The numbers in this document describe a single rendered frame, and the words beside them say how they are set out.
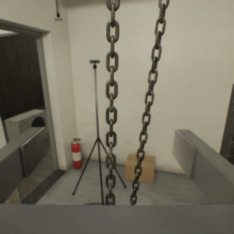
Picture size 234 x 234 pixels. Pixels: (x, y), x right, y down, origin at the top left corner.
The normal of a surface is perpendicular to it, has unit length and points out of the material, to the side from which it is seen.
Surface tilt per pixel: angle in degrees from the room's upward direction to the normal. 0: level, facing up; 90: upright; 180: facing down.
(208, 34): 90
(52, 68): 90
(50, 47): 90
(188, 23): 90
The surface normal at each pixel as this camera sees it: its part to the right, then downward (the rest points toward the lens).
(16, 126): -0.29, 0.29
